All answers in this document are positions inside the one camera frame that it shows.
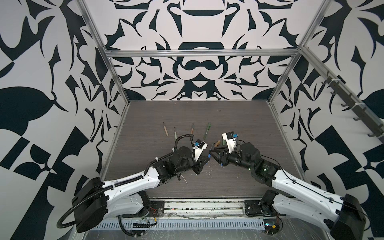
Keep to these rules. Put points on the dark green pen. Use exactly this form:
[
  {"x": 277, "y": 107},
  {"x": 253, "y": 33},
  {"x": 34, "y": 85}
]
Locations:
[{"x": 207, "y": 130}]

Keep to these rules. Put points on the perforated cable tray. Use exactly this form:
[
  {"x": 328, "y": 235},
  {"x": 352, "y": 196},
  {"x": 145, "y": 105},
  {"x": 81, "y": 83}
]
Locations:
[{"x": 202, "y": 224}]

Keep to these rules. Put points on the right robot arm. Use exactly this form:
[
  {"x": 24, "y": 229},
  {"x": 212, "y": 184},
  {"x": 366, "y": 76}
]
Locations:
[{"x": 342, "y": 217}]

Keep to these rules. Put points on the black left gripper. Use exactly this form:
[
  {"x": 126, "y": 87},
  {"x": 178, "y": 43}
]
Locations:
[{"x": 199, "y": 163}]

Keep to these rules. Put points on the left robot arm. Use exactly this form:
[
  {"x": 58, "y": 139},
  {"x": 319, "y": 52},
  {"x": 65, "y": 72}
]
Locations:
[{"x": 98, "y": 199}]

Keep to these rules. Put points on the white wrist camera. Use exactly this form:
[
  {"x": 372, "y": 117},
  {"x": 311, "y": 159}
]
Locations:
[
  {"x": 199, "y": 147},
  {"x": 231, "y": 139}
]

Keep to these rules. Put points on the metal hook rail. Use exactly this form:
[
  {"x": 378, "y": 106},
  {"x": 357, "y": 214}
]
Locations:
[{"x": 353, "y": 103}]

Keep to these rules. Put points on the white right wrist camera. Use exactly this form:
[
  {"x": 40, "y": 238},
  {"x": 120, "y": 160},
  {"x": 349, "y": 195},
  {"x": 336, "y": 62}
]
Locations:
[{"x": 231, "y": 139}]

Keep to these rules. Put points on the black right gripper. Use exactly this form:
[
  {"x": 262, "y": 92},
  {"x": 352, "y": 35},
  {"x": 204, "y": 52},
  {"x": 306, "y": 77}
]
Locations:
[{"x": 225, "y": 156}]

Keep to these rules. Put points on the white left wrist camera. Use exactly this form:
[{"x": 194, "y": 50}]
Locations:
[{"x": 199, "y": 147}]

